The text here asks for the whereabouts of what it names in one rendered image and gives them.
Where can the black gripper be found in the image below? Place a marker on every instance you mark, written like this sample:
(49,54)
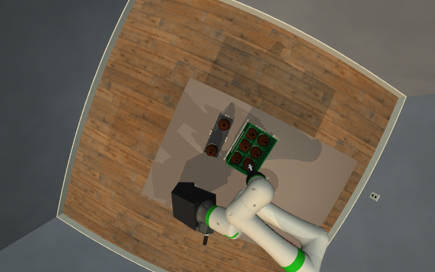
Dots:
(250,167)

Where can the brown bottle with green label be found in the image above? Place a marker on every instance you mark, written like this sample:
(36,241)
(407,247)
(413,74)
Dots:
(224,124)

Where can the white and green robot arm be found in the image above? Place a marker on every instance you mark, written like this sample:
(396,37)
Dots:
(245,214)

